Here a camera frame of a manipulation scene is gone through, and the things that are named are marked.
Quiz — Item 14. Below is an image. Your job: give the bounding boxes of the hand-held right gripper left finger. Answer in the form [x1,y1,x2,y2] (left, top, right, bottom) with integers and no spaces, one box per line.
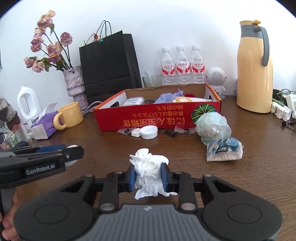
[59,163,137,212]

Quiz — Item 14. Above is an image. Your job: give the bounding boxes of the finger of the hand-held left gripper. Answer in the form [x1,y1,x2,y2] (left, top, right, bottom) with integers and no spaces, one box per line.
[0,146,84,166]
[0,144,67,155]

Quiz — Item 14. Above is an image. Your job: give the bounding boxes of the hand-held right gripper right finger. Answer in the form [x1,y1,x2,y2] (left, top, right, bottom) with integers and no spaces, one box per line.
[161,163,237,212]

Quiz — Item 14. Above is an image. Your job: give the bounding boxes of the white round plastic piece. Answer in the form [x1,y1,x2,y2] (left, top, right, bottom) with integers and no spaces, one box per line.
[65,144,79,167]

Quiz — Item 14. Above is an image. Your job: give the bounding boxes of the white tissue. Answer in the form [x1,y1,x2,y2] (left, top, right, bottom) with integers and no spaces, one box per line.
[129,148,178,200]

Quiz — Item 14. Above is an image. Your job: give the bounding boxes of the white ribbed bottle cap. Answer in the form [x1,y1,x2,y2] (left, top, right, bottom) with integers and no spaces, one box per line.
[140,127,158,140]

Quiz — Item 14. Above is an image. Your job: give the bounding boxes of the red cardboard box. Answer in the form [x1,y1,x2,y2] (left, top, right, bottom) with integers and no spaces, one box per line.
[93,83,222,132]

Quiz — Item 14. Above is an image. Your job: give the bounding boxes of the blue white tissue packet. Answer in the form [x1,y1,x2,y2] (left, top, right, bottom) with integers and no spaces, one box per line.
[206,137,244,162]

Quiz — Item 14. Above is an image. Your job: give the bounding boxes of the purple knitted cloth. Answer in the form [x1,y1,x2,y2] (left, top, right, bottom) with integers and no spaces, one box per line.
[154,88,185,104]

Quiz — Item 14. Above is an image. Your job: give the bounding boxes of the yellow white plush toy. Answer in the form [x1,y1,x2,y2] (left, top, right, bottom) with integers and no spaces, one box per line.
[173,96,213,103]

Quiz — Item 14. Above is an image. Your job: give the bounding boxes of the clear glass container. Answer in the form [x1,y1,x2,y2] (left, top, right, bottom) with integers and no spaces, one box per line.
[5,130,23,147]

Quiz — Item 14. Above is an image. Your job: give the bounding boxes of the person's left hand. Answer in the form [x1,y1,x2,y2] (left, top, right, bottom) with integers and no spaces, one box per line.
[0,190,26,241]

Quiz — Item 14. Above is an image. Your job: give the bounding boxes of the purple tissue pack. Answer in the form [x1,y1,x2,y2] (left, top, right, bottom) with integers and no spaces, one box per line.
[30,103,61,140]

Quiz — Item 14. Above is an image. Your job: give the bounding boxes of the yellow mug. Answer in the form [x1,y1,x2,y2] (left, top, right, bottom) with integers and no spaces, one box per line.
[53,101,84,131]

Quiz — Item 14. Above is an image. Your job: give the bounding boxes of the white detergent bottle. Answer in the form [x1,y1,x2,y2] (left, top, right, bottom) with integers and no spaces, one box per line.
[17,86,43,139]

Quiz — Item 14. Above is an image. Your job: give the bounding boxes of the grey brown fuzzy object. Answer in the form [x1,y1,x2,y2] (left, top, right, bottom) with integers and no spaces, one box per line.
[0,96,22,130]

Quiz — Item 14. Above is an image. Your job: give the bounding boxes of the purple grey ceramic vase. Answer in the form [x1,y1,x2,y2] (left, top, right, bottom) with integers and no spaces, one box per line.
[63,65,89,112]

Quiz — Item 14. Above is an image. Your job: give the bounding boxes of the black paper bag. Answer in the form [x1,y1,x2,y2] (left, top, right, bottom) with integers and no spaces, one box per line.
[79,20,142,99]

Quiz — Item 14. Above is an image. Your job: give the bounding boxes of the clear glass cup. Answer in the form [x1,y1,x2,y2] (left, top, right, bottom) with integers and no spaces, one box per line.
[142,75,162,88]

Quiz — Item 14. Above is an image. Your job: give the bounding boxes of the dried pink roses bouquet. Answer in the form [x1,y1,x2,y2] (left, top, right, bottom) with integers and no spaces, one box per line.
[23,10,74,73]

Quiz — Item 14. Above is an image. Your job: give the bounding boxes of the white round robot speaker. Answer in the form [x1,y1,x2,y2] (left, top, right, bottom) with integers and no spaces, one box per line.
[206,67,227,96]

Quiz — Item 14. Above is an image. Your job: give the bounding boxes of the white power strip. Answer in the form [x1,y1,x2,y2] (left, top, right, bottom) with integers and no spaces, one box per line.
[270,102,293,120]

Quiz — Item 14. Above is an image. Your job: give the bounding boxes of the yellow thermos jug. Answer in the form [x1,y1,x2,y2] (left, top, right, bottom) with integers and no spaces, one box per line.
[236,20,274,113]

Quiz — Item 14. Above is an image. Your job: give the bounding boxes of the white power adapter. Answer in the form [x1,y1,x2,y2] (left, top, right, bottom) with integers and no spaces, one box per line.
[286,94,296,112]

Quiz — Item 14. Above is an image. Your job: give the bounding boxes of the eyeglasses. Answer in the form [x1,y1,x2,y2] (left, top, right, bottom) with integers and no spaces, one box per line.
[274,88,296,95]

